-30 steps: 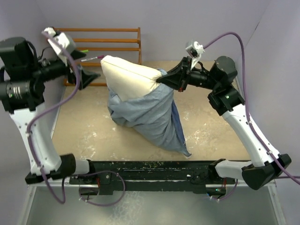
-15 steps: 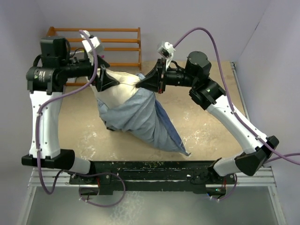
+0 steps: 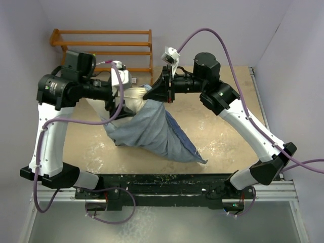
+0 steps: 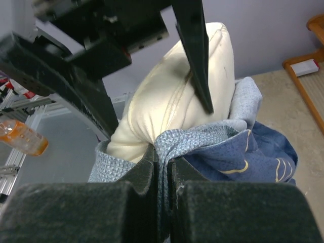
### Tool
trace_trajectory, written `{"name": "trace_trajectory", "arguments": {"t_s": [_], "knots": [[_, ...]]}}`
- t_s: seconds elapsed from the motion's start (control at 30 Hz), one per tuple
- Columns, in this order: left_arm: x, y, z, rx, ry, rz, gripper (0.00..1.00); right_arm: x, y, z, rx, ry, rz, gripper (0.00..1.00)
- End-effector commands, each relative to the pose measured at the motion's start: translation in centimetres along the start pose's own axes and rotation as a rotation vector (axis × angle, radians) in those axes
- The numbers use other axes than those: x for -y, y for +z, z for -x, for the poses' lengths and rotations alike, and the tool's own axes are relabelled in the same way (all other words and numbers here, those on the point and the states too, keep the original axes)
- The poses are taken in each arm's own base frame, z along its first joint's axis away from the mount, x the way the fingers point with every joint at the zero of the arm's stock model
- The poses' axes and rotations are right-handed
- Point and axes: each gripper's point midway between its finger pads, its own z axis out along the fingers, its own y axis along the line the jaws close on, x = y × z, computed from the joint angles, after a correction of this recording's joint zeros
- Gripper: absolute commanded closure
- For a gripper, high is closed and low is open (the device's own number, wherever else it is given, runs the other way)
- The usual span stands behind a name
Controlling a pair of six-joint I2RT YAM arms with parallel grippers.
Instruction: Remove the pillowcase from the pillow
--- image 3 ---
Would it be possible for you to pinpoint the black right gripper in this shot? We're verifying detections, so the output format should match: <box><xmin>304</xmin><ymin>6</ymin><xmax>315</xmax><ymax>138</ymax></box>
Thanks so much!
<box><xmin>144</xmin><ymin>63</ymin><xmax>207</xmax><ymax>103</ymax></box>

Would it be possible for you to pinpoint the blue pillowcase with yellow drawings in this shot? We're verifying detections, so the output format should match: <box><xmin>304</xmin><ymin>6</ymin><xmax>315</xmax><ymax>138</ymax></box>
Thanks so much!
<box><xmin>104</xmin><ymin>85</ymin><xmax>207</xmax><ymax>164</ymax></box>

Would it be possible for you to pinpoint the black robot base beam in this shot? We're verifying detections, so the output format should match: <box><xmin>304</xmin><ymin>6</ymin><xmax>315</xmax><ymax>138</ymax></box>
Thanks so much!
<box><xmin>75</xmin><ymin>174</ymin><xmax>256</xmax><ymax>212</ymax></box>

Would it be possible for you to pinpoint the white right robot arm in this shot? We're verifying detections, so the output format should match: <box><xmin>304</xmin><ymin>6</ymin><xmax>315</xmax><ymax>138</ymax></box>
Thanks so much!
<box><xmin>144</xmin><ymin>48</ymin><xmax>297</xmax><ymax>198</ymax></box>

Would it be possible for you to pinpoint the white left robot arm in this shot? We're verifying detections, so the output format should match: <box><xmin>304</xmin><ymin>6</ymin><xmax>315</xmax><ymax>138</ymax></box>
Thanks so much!
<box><xmin>20</xmin><ymin>51</ymin><xmax>131</xmax><ymax>198</ymax></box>

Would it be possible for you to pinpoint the pink capped marker pen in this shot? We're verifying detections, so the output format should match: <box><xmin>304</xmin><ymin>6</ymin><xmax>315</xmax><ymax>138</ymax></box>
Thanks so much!
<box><xmin>96</xmin><ymin>60</ymin><xmax>113</xmax><ymax>65</ymax></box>

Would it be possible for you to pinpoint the orange wooden shelf rack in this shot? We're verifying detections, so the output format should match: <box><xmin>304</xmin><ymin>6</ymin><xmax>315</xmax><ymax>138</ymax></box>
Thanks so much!
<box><xmin>49</xmin><ymin>28</ymin><xmax>153</xmax><ymax>84</ymax></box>

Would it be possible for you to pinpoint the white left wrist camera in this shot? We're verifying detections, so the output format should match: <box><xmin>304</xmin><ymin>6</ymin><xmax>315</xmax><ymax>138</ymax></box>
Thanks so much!
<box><xmin>111</xmin><ymin>60</ymin><xmax>132</xmax><ymax>90</ymax></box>

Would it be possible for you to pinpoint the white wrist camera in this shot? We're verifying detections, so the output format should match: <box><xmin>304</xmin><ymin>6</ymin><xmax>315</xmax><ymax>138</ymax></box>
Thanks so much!
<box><xmin>161</xmin><ymin>47</ymin><xmax>180</xmax><ymax>77</ymax></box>
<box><xmin>111</xmin><ymin>60</ymin><xmax>132</xmax><ymax>90</ymax></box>

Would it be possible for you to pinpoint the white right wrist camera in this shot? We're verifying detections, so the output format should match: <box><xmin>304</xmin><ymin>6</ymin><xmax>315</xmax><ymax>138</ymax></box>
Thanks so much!
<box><xmin>161</xmin><ymin>47</ymin><xmax>180</xmax><ymax>77</ymax></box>

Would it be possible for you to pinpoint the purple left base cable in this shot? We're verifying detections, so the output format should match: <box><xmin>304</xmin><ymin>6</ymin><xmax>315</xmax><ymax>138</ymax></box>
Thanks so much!
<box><xmin>78</xmin><ymin>186</ymin><xmax>137</xmax><ymax>225</ymax></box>

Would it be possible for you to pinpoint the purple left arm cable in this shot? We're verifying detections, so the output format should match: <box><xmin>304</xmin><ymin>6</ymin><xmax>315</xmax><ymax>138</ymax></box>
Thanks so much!
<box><xmin>32</xmin><ymin>62</ymin><xmax>126</xmax><ymax>213</ymax></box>

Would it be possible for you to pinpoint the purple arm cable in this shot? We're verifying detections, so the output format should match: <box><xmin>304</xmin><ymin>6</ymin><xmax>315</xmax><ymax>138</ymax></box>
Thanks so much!
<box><xmin>177</xmin><ymin>27</ymin><xmax>324</xmax><ymax>174</ymax></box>
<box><xmin>32</xmin><ymin>62</ymin><xmax>126</xmax><ymax>213</ymax></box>

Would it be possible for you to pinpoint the aluminium table edge rail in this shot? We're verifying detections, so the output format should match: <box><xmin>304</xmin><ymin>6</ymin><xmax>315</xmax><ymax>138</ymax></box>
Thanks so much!
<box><xmin>248</xmin><ymin>66</ymin><xmax>299</xmax><ymax>202</ymax></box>

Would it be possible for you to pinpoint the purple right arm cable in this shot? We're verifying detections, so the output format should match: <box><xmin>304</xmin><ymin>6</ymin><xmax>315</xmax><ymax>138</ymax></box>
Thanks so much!
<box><xmin>177</xmin><ymin>27</ymin><xmax>324</xmax><ymax>174</ymax></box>

